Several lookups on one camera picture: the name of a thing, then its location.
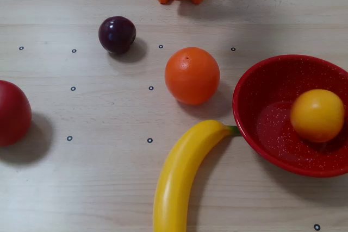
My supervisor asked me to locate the red speckled bowl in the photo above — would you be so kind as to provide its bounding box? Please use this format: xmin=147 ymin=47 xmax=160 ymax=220
xmin=232 ymin=54 xmax=348 ymax=178

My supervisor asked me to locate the yellow banana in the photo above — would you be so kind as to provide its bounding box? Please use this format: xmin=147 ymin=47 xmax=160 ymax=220
xmin=152 ymin=119 xmax=243 ymax=232

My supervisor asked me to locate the yellow orange peach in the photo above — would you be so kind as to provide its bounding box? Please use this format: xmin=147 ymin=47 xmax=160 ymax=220
xmin=290 ymin=89 xmax=345 ymax=143

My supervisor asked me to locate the dark purple plum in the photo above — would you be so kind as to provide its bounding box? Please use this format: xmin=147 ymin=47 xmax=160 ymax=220
xmin=98 ymin=16 xmax=137 ymax=55

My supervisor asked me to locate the orange fruit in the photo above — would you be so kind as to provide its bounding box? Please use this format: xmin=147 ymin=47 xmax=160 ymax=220
xmin=164 ymin=47 xmax=220 ymax=105

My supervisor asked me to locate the red apple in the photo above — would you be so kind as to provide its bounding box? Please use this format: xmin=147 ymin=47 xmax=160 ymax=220
xmin=0 ymin=79 xmax=33 ymax=147

